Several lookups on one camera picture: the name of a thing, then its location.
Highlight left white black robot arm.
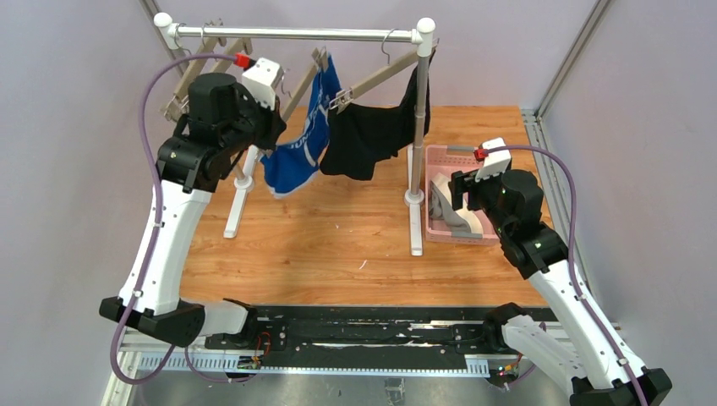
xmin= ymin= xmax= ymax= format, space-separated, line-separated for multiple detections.
xmin=99 ymin=69 xmax=286 ymax=348

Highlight beige hanger with blue underwear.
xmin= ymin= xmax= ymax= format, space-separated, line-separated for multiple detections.
xmin=280 ymin=47 xmax=329 ymax=123

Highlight black underwear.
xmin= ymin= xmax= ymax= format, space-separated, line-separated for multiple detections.
xmin=320 ymin=69 xmax=418 ymax=181

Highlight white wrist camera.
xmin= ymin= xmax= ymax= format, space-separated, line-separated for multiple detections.
xmin=473 ymin=137 xmax=512 ymax=182
xmin=235 ymin=53 xmax=284 ymax=111

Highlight empty beige hanger far left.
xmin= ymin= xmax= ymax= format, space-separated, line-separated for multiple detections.
xmin=162 ymin=37 xmax=226 ymax=122

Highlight white silver clothes rack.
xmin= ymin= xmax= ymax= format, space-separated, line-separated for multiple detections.
xmin=153 ymin=12 xmax=427 ymax=256

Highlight beige clip hanger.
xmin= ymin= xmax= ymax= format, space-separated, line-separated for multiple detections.
xmin=209 ymin=37 xmax=253 ymax=73

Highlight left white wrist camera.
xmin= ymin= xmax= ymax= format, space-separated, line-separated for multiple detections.
xmin=235 ymin=53 xmax=284 ymax=111

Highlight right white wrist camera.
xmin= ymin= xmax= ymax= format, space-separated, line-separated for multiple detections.
xmin=473 ymin=137 xmax=512 ymax=182

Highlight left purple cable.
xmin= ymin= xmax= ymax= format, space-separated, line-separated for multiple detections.
xmin=109 ymin=52 xmax=259 ymax=387

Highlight beige hanger with black underwear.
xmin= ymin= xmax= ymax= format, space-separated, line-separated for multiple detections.
xmin=329 ymin=18 xmax=440 ymax=113

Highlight blue underwear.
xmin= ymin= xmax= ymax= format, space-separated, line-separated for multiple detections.
xmin=260 ymin=56 xmax=342 ymax=199

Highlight purple cable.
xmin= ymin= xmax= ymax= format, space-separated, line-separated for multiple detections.
xmin=109 ymin=52 xmax=259 ymax=387
xmin=484 ymin=144 xmax=649 ymax=406

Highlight pink plastic basket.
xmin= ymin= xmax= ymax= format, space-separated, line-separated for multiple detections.
xmin=424 ymin=145 xmax=499 ymax=245

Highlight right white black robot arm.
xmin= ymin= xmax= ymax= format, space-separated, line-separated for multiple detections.
xmin=449 ymin=169 xmax=673 ymax=405

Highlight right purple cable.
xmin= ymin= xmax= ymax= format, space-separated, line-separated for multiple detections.
xmin=484 ymin=144 xmax=649 ymax=406

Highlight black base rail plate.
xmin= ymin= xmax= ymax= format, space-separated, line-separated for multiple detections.
xmin=205 ymin=305 xmax=517 ymax=370

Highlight grey underwear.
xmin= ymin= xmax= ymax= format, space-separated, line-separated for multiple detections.
xmin=428 ymin=172 xmax=485 ymax=238

